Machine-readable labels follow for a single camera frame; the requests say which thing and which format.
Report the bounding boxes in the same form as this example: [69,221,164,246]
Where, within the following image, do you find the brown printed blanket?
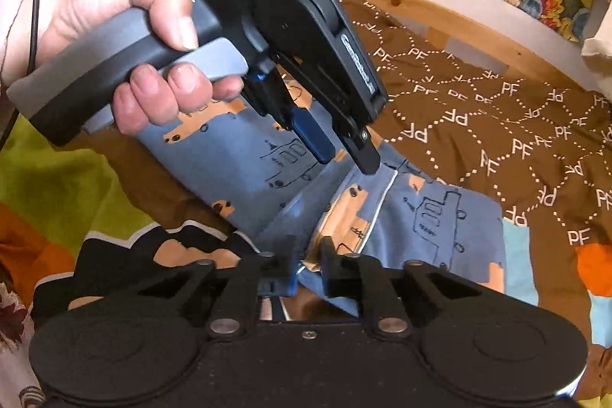
[0,0,612,408]

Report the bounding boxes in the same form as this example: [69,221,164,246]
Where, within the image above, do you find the person's left forearm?
[0,0,38,89]

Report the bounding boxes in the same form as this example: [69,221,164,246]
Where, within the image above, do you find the black cable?
[0,0,84,146]

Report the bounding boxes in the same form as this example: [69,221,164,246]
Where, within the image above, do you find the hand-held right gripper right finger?
[319,237,537,338]

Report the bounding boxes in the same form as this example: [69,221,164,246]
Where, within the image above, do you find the blue car-print pants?
[136,73,508,323]

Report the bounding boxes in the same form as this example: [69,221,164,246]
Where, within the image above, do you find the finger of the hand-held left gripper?
[241,68,336,166]
[278,55,382,177]

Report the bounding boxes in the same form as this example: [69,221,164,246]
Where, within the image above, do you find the wooden bed frame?
[0,0,612,103]

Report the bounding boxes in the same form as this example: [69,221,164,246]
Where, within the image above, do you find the white hanging garment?
[580,4,612,57]

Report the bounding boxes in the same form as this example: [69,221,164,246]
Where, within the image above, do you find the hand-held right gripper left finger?
[67,235,298,338]

